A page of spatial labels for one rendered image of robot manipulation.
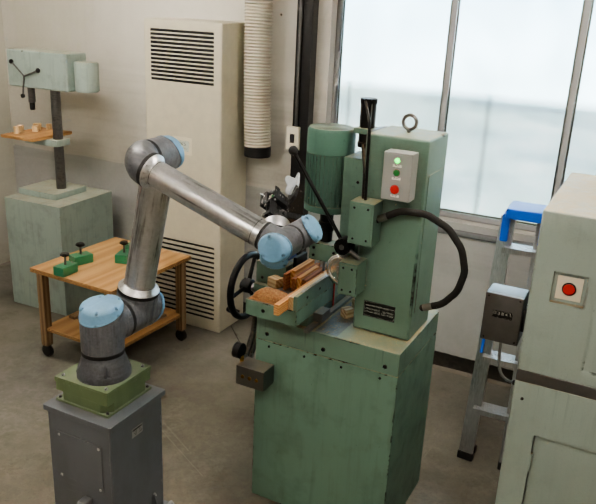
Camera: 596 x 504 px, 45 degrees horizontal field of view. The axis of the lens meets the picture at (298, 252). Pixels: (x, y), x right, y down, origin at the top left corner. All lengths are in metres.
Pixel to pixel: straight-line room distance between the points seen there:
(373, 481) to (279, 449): 0.40
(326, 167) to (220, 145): 1.55
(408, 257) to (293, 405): 0.74
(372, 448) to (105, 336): 1.04
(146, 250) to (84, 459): 0.77
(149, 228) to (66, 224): 2.09
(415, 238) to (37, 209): 2.75
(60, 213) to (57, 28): 1.29
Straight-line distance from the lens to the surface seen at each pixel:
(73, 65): 4.53
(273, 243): 2.06
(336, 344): 2.61
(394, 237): 2.50
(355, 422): 2.72
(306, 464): 2.92
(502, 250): 3.15
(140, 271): 2.59
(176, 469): 3.29
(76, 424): 2.68
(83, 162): 5.14
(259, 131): 4.06
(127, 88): 4.79
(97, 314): 2.53
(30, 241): 4.75
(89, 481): 2.77
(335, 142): 2.56
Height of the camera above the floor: 1.93
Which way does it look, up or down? 19 degrees down
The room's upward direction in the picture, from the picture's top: 3 degrees clockwise
